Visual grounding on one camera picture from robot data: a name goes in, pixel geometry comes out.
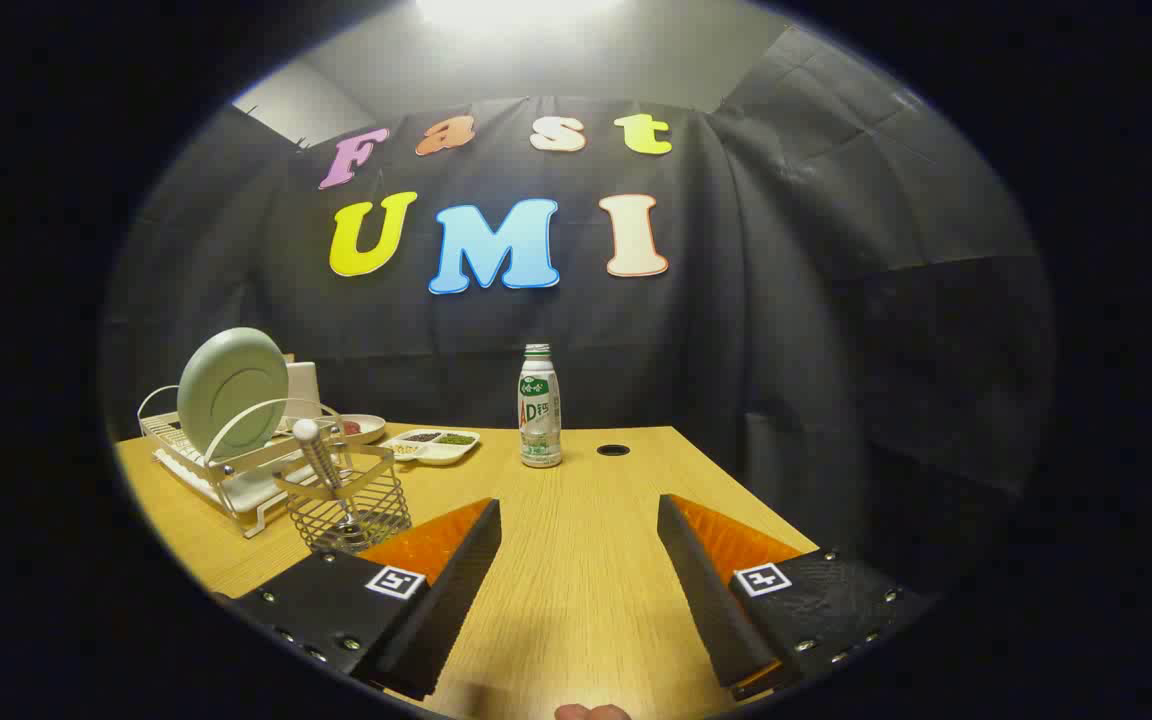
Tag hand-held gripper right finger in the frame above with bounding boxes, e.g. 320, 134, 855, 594
657, 493, 927, 702

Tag white drink bottle green label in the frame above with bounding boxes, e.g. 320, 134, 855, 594
518, 344, 563, 469

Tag white wire dish rack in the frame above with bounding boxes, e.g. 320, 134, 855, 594
137, 385, 357, 539

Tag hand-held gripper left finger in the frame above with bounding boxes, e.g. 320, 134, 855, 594
233, 498, 503, 701

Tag white drain tray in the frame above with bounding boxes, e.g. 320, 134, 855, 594
154, 447, 322, 513

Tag white divided dish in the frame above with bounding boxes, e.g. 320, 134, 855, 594
377, 429, 482, 467

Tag beige round plate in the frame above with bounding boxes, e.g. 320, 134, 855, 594
336, 413, 388, 446

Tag pale green plate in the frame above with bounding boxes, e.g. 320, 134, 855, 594
177, 327, 290, 461

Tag wire mesh basket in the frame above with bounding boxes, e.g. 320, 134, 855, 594
273, 443, 413, 556

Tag white handled spoon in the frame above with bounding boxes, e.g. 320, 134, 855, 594
293, 419, 362, 531

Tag white toaster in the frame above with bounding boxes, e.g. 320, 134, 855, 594
285, 360, 323, 422

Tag black backdrop cloth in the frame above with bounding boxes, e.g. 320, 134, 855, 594
101, 25, 1057, 641

